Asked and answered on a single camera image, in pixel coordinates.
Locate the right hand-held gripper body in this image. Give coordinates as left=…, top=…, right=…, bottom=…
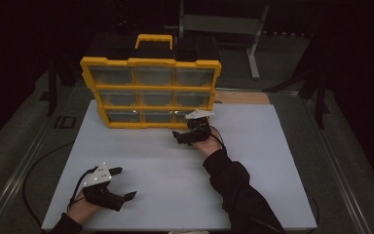
left=181, top=109, right=215, bottom=146

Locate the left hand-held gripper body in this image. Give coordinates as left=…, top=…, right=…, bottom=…
left=83, top=163, right=125, bottom=213

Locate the clear plastic drawer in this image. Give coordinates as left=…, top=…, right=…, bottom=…
left=174, top=110, right=207, bottom=125

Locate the yellow drawer organizer cabinet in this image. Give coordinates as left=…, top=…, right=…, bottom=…
left=79, top=33, right=223, bottom=131

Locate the person's right hand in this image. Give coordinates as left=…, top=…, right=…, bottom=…
left=192, top=134, right=224, bottom=158

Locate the person's left hand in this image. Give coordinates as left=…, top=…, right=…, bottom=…
left=67, top=194, right=103, bottom=225

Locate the wooden board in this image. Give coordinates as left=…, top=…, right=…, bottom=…
left=213, top=90, right=271, bottom=105

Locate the black stand leg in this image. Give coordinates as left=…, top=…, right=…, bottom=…
left=46, top=59, right=59, bottom=118
left=262, top=64, right=331, bottom=131

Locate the grey metal stand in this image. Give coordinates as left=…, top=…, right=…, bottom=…
left=165, top=0, right=271, bottom=81

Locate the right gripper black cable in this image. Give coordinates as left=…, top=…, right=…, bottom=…
left=204, top=124, right=321, bottom=226

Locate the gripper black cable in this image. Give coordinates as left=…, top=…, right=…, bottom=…
left=22, top=140, right=98, bottom=228
left=204, top=124, right=321, bottom=226

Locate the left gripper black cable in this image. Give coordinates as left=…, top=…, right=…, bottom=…
left=22, top=140, right=98, bottom=228

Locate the metal frame rail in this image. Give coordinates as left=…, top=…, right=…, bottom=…
left=0, top=86, right=79, bottom=234
left=300, top=96, right=371, bottom=234

